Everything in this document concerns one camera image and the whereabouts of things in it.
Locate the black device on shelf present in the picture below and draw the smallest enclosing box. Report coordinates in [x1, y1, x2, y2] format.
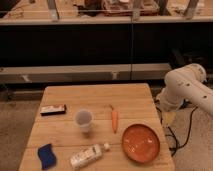
[169, 49, 213, 70]

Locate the clear plastic cup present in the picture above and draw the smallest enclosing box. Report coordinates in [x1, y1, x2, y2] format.
[74, 109, 93, 133]

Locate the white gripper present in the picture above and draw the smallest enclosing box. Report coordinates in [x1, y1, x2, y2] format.
[157, 89, 183, 127]

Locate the orange ceramic bowl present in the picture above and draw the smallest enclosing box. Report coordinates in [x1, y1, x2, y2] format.
[122, 124, 160, 164]

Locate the orange carrot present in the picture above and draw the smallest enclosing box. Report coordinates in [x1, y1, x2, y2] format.
[109, 104, 118, 134]

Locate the white plastic bottle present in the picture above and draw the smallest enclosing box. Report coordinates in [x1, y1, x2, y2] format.
[70, 143, 110, 170]

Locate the blue sponge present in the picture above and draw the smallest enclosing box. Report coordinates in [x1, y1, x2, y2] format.
[37, 144, 56, 170]

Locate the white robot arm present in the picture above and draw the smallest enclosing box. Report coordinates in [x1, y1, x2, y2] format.
[157, 63, 213, 127]

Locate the black cable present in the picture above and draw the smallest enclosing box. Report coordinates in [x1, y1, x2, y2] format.
[153, 96, 200, 157]

